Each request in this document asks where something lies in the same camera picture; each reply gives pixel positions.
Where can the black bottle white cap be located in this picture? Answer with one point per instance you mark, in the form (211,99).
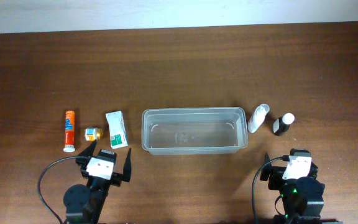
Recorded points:
(282,124)

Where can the orange tablet tube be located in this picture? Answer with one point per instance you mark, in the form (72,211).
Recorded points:
(69,144)

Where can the white spray bottle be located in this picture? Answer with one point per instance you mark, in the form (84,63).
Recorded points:
(258,117)

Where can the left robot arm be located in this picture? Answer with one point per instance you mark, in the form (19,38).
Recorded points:
(84,203)

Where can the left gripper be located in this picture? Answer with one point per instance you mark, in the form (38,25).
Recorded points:
(117,178)

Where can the white green medicine box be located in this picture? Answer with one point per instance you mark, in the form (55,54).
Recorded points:
(117,130)

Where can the small gold-capped jar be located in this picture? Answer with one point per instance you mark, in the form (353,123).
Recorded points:
(92,134)

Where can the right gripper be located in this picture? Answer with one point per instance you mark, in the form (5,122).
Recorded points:
(276,175)

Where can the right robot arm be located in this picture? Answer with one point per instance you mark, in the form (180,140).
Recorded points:
(302,199)

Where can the clear plastic container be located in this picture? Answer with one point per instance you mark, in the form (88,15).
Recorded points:
(187,131)

